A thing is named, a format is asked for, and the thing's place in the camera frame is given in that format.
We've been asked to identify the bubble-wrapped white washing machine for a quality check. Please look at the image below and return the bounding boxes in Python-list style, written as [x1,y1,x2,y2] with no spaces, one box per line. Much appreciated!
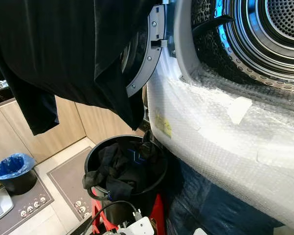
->
[146,0,294,233]

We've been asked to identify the pile of black clothes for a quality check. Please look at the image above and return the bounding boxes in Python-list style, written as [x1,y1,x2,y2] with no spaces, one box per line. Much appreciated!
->
[82,140,164,201]

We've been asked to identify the white tape piece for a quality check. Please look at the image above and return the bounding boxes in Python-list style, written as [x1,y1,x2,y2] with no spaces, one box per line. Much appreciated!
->
[226,96,253,125]

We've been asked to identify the perforated steel washer drum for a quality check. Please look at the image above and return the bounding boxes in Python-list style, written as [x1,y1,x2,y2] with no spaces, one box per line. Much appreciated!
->
[191,0,294,94]

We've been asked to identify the dark blue plastic sheet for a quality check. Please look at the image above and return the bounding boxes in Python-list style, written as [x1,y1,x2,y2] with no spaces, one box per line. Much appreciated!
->
[165,154,284,235]

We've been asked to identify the yellow sticker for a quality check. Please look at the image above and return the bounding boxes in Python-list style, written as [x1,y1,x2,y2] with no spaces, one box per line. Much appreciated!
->
[154,115,173,139]

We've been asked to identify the grey round washer door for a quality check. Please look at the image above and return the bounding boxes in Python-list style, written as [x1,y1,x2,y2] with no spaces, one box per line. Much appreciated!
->
[120,2,169,98]

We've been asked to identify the red plastic stool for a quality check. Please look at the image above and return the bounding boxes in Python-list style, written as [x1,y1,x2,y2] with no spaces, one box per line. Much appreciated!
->
[91,193,166,235]

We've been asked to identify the black plastic bucket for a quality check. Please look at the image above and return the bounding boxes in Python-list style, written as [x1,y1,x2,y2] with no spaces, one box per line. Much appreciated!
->
[84,135,169,226]

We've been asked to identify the light wooden cabinet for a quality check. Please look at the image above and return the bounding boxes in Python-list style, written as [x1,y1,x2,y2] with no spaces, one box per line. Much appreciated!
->
[0,95,147,167]

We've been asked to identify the black hanging garment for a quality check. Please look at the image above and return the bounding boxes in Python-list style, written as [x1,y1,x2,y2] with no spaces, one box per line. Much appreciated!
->
[0,0,159,136]

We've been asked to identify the black bin with blue bag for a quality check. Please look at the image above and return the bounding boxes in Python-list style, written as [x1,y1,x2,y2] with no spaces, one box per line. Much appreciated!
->
[0,153,38,195]

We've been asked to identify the white floor appliance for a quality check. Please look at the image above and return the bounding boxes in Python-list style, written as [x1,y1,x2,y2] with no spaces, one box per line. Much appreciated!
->
[0,186,14,225]

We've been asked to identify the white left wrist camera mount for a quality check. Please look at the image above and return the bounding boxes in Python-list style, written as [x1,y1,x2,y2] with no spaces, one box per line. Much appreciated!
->
[115,215,155,235]

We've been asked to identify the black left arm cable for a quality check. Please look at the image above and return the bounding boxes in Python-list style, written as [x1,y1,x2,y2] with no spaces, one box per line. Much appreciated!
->
[86,200,140,235]

